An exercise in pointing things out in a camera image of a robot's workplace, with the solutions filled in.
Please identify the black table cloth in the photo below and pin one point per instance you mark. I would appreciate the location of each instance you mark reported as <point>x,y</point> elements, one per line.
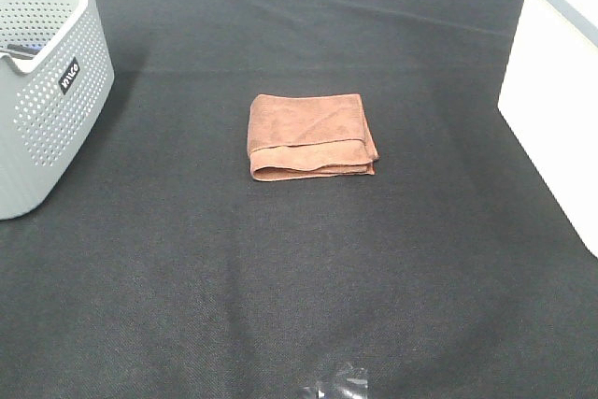
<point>159,268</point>

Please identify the brown towel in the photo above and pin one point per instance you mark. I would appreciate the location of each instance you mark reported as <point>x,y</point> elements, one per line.
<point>309,137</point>

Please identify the grey perforated plastic basket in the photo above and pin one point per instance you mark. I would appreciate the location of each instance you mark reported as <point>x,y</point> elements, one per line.
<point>56,74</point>

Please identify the white storage bin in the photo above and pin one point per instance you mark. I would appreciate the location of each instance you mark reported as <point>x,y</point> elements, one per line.
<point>549,100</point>

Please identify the clear tape piece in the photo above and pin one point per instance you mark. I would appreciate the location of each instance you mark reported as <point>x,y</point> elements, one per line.
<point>347,382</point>

